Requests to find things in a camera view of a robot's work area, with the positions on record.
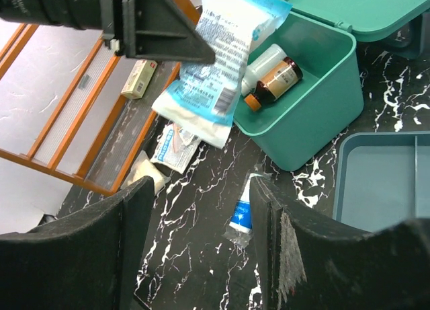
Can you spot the blue cotton swab packet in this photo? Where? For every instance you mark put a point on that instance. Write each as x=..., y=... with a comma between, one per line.
x=204, y=98

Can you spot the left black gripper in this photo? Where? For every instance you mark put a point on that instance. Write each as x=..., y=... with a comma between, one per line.
x=161, y=30

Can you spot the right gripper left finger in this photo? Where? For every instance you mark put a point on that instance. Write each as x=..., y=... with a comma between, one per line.
x=86, y=260

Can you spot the dark blue divided tray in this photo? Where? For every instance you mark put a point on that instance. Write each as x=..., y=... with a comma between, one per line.
x=382, y=179

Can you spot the yellow item on rack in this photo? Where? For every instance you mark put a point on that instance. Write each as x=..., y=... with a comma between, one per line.
x=139, y=79

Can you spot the orange wooden rack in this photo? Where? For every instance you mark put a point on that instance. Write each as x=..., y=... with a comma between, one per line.
x=58, y=133

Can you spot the amber bottle orange label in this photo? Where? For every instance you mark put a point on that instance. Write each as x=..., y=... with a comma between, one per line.
x=272, y=86

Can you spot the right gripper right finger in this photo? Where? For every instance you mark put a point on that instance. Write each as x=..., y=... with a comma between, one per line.
x=307, y=260

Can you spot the green medicine box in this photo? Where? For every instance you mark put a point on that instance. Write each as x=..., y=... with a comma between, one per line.
x=320, y=36

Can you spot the clear bag cotton balls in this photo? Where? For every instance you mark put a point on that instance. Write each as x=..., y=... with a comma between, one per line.
x=143, y=167

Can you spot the small white blue bottle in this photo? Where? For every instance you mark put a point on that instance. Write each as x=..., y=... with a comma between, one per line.
x=239, y=230

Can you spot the white plastic medicine bottle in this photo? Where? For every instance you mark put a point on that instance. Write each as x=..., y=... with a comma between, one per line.
x=260, y=67

